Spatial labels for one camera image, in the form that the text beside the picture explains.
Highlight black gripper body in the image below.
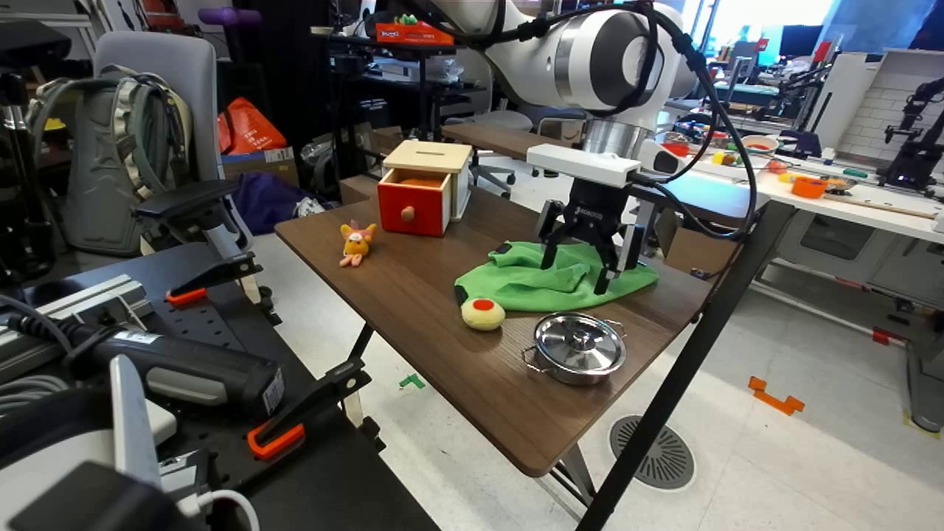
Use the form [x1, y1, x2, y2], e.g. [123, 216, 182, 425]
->
[561, 176, 634, 244]

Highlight green microfibre towel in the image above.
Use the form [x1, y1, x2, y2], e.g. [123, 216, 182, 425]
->
[451, 235, 662, 315]

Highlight silver metal pot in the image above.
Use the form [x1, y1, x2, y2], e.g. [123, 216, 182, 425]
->
[520, 310, 631, 388]

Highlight yellow plush ball red dot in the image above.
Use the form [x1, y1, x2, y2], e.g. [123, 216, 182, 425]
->
[458, 294, 507, 332]

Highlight black slanted stand pole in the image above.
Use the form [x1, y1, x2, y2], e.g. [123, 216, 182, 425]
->
[575, 199, 803, 531]

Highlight wooden drawer with red front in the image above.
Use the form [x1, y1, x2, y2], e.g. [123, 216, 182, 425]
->
[374, 169, 458, 239]

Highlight cream wooden box with slot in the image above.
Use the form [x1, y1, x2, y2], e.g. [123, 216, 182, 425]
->
[380, 136, 477, 226]

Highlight orange plush bunny toy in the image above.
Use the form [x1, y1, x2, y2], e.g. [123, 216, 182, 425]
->
[337, 217, 380, 270]

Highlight round floor drain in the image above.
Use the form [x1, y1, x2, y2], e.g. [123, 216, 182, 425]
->
[609, 409, 699, 492]

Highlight orange plastic container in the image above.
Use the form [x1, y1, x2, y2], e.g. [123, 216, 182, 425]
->
[789, 170, 828, 204]

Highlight long work desk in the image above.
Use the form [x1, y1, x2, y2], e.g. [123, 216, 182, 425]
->
[675, 136, 944, 435]

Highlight blue cloth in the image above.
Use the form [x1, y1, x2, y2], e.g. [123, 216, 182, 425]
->
[231, 170, 309, 239]

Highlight white display panels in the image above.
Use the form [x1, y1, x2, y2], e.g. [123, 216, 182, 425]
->
[811, 48, 944, 170]

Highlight orange bag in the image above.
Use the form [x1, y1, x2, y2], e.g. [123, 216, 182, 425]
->
[215, 95, 296, 158]

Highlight black handheld device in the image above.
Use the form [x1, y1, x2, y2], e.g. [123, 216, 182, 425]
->
[92, 328, 290, 416]

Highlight grey high-back chair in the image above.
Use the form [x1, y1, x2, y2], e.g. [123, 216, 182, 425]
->
[92, 25, 247, 251]

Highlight grey backpack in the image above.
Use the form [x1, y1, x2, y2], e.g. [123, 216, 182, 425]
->
[30, 64, 199, 258]

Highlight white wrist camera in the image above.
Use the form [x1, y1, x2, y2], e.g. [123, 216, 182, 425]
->
[525, 142, 645, 191]

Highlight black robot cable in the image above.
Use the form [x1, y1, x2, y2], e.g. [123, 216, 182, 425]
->
[460, 0, 763, 244]

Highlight orange plastic floor bracket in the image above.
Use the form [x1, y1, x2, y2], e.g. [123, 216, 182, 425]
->
[747, 375, 808, 419]

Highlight black clamp with orange handle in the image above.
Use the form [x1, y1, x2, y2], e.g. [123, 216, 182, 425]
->
[244, 320, 380, 465]
[160, 251, 265, 313]

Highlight aluminium extrusion rail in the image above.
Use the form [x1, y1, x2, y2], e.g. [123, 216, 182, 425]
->
[0, 270, 153, 347]

